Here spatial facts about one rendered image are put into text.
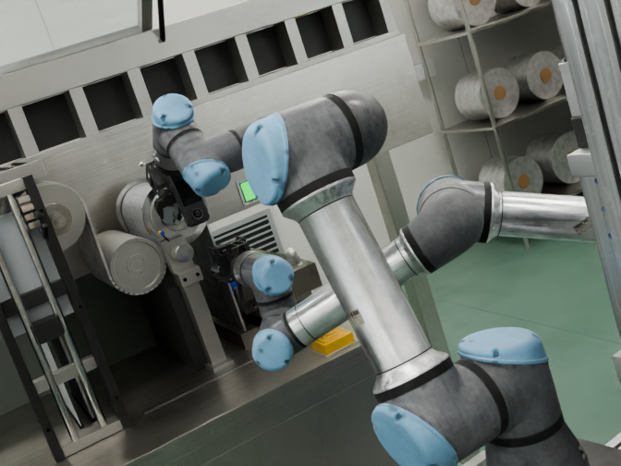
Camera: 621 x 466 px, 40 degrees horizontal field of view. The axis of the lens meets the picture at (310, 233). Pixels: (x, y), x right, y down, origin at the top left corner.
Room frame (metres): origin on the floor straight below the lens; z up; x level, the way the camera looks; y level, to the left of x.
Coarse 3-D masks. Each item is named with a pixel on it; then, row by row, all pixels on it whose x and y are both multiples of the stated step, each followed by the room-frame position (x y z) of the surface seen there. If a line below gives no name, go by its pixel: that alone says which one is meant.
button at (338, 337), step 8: (336, 328) 1.74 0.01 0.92; (328, 336) 1.72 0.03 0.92; (336, 336) 1.70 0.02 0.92; (344, 336) 1.69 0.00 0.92; (352, 336) 1.70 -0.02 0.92; (312, 344) 1.72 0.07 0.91; (320, 344) 1.69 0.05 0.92; (328, 344) 1.67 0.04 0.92; (336, 344) 1.68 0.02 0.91; (344, 344) 1.69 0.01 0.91; (328, 352) 1.67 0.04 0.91
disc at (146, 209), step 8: (152, 192) 1.86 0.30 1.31; (152, 200) 1.85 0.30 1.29; (144, 208) 1.85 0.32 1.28; (144, 216) 1.84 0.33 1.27; (144, 224) 1.84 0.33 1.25; (200, 224) 1.89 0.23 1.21; (152, 232) 1.85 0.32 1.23; (200, 232) 1.88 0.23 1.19; (160, 240) 1.85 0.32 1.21; (192, 240) 1.87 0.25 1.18
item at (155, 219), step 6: (156, 216) 1.84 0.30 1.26; (156, 222) 1.84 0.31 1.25; (156, 228) 1.84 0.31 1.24; (162, 228) 1.84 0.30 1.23; (168, 228) 1.85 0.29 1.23; (186, 228) 1.86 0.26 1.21; (192, 228) 1.87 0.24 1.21; (168, 234) 1.85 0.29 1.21; (174, 234) 1.85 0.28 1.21; (180, 234) 1.86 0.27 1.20; (186, 234) 1.86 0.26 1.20
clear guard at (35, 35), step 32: (0, 0) 1.98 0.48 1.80; (32, 0) 2.03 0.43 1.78; (64, 0) 2.07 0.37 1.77; (96, 0) 2.12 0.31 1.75; (128, 0) 2.18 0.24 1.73; (0, 32) 2.05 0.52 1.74; (32, 32) 2.09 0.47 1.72; (64, 32) 2.14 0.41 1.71; (96, 32) 2.20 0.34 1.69; (0, 64) 2.11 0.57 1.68
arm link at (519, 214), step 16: (448, 176) 1.62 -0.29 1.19; (432, 192) 1.53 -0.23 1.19; (480, 192) 1.55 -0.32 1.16; (496, 192) 1.55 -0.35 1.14; (512, 192) 1.57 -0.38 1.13; (496, 208) 1.53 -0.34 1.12; (512, 208) 1.54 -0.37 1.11; (528, 208) 1.53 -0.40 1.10; (544, 208) 1.53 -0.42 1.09; (560, 208) 1.53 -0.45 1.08; (576, 208) 1.52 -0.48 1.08; (496, 224) 1.53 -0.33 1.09; (512, 224) 1.53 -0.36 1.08; (528, 224) 1.53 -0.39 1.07; (544, 224) 1.52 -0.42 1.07; (560, 224) 1.52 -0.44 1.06; (576, 224) 1.52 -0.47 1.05; (480, 240) 1.55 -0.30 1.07; (576, 240) 1.54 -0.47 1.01; (592, 240) 1.53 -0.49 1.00
